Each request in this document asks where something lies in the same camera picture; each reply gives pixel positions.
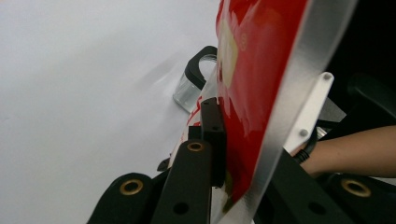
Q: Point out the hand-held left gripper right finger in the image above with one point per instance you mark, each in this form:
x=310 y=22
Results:
x=295 y=199

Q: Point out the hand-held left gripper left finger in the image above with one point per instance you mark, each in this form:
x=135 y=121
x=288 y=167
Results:
x=190 y=186

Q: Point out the red and white packet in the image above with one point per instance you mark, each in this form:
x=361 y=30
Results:
x=258 y=77

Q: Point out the clear jar with black lid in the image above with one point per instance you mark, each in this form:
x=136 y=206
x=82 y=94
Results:
x=190 y=91

